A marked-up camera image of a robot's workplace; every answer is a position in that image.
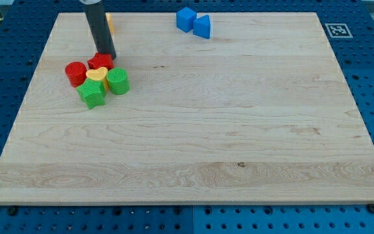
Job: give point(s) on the white fiducial marker tag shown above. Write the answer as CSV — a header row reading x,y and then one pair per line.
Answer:
x,y
338,30

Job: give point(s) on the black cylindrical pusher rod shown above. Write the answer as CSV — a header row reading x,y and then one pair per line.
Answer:
x,y
99,27

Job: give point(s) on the red star block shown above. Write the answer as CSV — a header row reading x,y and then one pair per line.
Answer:
x,y
101,60

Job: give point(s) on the yellow heart block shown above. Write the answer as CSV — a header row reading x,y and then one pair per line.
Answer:
x,y
99,75

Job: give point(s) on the yellow hexagon block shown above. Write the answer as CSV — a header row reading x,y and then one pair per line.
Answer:
x,y
110,22

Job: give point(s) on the light wooden board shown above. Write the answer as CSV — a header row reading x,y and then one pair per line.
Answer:
x,y
259,114

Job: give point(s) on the red cylinder block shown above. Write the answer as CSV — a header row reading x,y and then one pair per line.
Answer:
x,y
76,73

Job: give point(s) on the green cylinder block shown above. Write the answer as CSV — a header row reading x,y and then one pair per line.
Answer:
x,y
118,81

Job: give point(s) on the blue cube block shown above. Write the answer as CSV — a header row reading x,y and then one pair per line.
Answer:
x,y
185,18

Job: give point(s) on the blue triangle block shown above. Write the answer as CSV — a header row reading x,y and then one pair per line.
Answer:
x,y
202,27

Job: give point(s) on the green star block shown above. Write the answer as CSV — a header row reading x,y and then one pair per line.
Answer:
x,y
92,93

